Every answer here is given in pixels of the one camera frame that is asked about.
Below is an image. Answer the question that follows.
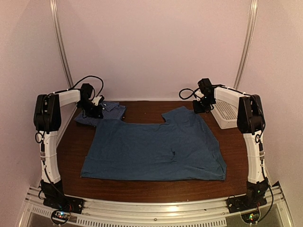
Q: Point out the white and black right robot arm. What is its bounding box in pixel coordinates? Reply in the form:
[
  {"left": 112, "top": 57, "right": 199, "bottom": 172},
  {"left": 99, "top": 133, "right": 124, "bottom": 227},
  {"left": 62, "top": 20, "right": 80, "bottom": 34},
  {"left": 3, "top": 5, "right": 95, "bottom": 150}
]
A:
[{"left": 193, "top": 79, "right": 269, "bottom": 209}]

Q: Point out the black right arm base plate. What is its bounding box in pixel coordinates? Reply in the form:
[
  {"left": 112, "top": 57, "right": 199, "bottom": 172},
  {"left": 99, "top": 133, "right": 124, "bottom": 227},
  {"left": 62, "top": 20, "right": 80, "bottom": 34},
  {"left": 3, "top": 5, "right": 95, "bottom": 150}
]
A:
[{"left": 226, "top": 195, "right": 267, "bottom": 213}]

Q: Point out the blue checked shirt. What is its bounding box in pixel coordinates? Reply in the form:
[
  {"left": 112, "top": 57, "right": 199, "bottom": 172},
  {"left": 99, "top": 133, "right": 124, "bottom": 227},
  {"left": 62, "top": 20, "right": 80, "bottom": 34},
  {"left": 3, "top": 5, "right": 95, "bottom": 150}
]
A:
[{"left": 74, "top": 101, "right": 126, "bottom": 127}]

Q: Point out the black left camera cable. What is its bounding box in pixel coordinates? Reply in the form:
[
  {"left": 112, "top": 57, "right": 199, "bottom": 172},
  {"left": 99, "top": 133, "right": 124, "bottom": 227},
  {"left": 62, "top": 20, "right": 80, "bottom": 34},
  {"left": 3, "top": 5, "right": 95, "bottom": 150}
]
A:
[{"left": 68, "top": 75, "right": 105, "bottom": 97}]

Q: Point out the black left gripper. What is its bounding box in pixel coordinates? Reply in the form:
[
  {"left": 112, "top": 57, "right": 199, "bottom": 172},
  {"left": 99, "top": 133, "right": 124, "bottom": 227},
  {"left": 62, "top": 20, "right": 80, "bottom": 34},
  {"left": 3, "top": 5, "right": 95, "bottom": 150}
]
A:
[{"left": 77, "top": 100, "right": 103, "bottom": 119}]

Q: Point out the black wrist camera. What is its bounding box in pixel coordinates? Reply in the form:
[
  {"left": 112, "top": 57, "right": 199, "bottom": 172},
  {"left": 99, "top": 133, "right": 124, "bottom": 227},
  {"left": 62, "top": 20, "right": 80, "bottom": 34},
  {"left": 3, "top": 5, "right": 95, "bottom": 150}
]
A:
[
  {"left": 197, "top": 78, "right": 213, "bottom": 96},
  {"left": 80, "top": 83, "right": 94, "bottom": 100}
]

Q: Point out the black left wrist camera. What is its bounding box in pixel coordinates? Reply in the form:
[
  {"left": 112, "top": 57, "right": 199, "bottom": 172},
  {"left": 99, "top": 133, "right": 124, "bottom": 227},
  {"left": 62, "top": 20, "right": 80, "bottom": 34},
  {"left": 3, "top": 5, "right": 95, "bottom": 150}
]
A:
[{"left": 80, "top": 83, "right": 94, "bottom": 100}]

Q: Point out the white plastic laundry basket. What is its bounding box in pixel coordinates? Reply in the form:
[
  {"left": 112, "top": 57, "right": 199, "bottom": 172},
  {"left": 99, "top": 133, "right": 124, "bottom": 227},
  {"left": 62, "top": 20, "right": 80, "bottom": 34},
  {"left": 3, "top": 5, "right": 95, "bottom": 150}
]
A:
[{"left": 211, "top": 101, "right": 238, "bottom": 130}]

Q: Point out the aluminium front rail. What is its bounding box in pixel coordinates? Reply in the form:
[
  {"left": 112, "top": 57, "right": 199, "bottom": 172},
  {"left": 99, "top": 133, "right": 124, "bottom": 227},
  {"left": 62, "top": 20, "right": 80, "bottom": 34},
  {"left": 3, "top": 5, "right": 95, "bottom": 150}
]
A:
[{"left": 23, "top": 181, "right": 288, "bottom": 227}]

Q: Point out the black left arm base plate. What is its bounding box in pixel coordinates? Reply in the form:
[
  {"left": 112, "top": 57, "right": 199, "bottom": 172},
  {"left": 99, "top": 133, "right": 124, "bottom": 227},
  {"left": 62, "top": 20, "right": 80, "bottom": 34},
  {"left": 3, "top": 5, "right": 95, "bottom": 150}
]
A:
[{"left": 43, "top": 196, "right": 84, "bottom": 214}]

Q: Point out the black camera cable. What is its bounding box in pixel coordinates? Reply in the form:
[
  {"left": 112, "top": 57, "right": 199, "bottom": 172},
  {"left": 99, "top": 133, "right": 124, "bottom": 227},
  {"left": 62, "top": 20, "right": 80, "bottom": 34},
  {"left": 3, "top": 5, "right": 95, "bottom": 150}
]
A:
[
  {"left": 178, "top": 87, "right": 202, "bottom": 101},
  {"left": 68, "top": 75, "right": 105, "bottom": 97}
]

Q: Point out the blue grey cloth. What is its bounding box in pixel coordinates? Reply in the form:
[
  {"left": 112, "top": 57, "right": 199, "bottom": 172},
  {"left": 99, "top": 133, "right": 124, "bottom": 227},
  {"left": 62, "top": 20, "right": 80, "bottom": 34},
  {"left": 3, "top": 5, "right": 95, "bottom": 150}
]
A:
[{"left": 80, "top": 106, "right": 227, "bottom": 181}]

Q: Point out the black right camera cable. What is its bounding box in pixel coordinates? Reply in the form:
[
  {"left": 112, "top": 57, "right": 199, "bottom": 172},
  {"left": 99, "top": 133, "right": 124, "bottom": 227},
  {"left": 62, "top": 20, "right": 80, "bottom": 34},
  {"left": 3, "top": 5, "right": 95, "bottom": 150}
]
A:
[{"left": 178, "top": 87, "right": 202, "bottom": 101}]

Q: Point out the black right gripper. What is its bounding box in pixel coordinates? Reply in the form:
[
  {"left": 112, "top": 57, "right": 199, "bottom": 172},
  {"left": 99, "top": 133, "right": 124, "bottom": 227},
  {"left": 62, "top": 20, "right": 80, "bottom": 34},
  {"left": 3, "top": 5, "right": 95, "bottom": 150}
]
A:
[{"left": 194, "top": 96, "right": 215, "bottom": 113}]

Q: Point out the aluminium frame post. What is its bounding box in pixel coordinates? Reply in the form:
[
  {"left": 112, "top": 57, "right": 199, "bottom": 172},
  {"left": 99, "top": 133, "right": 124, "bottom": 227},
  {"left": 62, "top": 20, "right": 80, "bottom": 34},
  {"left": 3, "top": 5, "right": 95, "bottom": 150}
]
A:
[
  {"left": 49, "top": 0, "right": 74, "bottom": 88},
  {"left": 233, "top": 0, "right": 258, "bottom": 89}
]

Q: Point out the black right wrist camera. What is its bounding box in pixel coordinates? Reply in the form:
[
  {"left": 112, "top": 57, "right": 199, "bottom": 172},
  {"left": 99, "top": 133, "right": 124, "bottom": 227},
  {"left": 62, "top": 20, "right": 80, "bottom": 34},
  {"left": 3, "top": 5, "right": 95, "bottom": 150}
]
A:
[{"left": 197, "top": 78, "right": 213, "bottom": 96}]

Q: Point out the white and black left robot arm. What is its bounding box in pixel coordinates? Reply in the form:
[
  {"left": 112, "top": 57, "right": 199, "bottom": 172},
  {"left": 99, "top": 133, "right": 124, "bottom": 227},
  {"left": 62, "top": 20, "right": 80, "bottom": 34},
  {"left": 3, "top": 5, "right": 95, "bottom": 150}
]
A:
[{"left": 34, "top": 83, "right": 104, "bottom": 210}]

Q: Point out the left aluminium frame post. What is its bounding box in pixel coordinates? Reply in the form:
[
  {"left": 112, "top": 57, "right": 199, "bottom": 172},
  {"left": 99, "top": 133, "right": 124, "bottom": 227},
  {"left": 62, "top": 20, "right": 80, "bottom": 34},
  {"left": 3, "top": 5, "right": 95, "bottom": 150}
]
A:
[{"left": 49, "top": 0, "right": 74, "bottom": 88}]

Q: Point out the right aluminium frame post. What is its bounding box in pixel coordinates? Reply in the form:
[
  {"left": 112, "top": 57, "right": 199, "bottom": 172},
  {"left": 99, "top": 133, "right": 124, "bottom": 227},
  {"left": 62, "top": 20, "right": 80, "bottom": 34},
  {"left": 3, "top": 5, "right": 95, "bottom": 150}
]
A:
[{"left": 233, "top": 0, "right": 258, "bottom": 89}]

